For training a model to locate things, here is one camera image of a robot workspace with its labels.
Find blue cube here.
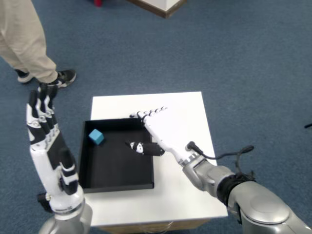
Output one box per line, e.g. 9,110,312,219
88,129,105,146

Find black left wrist connector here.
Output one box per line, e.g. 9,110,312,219
37,193,53,213

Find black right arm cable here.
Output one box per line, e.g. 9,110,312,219
185,141,255,176

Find white cabinet with brown base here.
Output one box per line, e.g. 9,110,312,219
126,0,188,19

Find black white sneaker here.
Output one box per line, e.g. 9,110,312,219
14,69,34,84
48,69,77,89

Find white wooden table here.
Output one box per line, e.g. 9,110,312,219
90,91,229,234

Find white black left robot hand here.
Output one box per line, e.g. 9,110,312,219
26,84,85,214

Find beige trousers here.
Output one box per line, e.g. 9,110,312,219
0,0,59,84

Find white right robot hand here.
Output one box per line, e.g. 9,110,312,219
124,106,204,166

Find black open box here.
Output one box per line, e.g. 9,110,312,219
78,117,155,194

